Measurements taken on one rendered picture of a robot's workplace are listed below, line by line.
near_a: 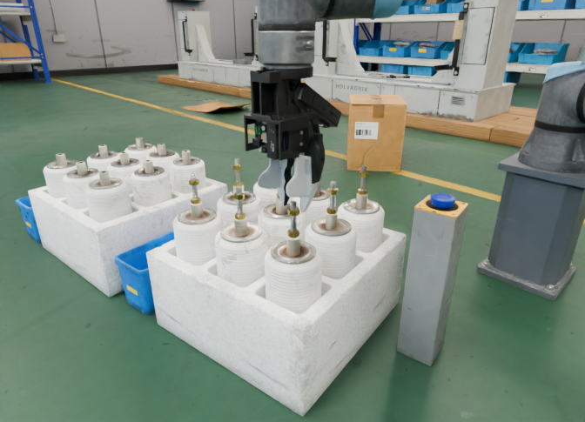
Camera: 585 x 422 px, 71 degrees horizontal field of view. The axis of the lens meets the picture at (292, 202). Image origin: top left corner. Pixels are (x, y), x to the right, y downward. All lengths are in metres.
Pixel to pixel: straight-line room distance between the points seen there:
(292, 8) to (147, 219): 0.68
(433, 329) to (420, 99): 2.22
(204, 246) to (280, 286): 0.21
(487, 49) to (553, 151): 1.74
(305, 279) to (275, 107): 0.27
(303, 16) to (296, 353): 0.48
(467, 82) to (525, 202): 1.78
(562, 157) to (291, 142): 0.69
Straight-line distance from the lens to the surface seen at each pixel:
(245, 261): 0.72
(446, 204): 0.72
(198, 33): 5.10
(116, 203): 1.04
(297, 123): 0.55
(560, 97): 1.06
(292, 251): 0.66
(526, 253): 1.15
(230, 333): 0.77
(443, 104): 2.81
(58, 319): 1.07
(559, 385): 0.94
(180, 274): 0.80
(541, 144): 1.08
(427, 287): 0.78
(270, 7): 0.55
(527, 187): 1.09
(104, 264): 1.05
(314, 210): 0.88
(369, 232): 0.84
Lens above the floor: 0.59
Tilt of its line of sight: 23 degrees down
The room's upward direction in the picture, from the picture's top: straight up
